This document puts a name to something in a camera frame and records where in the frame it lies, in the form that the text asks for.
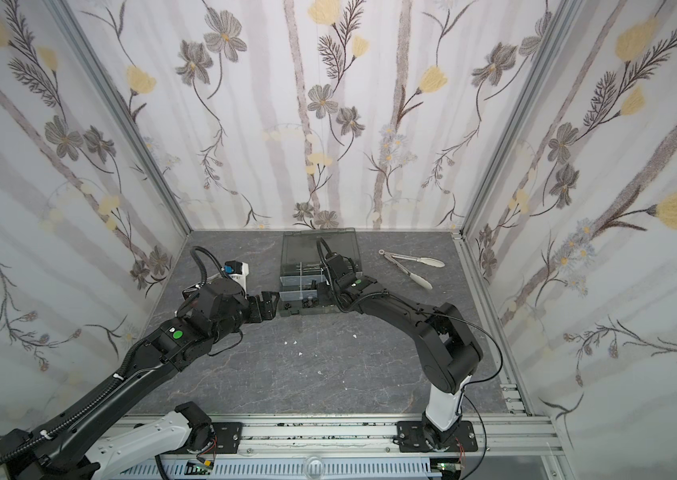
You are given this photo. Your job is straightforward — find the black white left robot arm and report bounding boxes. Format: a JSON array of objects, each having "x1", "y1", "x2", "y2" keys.
[{"x1": 0, "y1": 246, "x2": 280, "y2": 479}]

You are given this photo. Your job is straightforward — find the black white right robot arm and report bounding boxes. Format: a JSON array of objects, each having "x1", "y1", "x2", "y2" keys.
[{"x1": 316, "y1": 237, "x2": 491, "y2": 451}]

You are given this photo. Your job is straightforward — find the green plastic organizer box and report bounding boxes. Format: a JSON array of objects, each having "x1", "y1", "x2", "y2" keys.
[{"x1": 278, "y1": 228, "x2": 362, "y2": 317}]

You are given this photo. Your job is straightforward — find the metal tongs with white tips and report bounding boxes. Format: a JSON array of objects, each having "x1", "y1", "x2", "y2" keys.
[{"x1": 377, "y1": 248, "x2": 447, "y2": 291}]

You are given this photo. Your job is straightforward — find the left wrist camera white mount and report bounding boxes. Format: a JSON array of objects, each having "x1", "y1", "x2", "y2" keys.
[{"x1": 224, "y1": 260, "x2": 250, "y2": 291}]

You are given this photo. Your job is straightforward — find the aluminium rail frame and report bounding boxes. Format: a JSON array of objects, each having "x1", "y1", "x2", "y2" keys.
[{"x1": 103, "y1": 413, "x2": 568, "y2": 480}]

